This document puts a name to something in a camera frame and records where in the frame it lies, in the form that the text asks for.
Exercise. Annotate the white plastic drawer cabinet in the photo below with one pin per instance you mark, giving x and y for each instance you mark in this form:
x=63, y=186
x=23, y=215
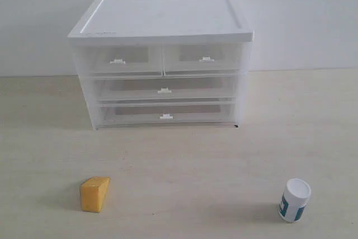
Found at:
x=158, y=23

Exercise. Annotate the clear wide drawer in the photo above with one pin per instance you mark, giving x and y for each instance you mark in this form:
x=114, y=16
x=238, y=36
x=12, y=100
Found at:
x=166, y=88
x=165, y=112

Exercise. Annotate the clear middle wide drawer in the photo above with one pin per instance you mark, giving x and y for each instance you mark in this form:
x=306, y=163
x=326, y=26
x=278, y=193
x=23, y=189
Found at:
x=166, y=88

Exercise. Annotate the white blue labelled bottle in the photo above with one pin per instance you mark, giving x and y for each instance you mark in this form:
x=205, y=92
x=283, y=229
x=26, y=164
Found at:
x=294, y=199

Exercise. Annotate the yellow cheese wedge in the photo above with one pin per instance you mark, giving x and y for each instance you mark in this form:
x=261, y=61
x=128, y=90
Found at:
x=93, y=192

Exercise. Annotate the clear bottom wide drawer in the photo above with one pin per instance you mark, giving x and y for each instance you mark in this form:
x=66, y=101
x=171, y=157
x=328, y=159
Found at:
x=165, y=112

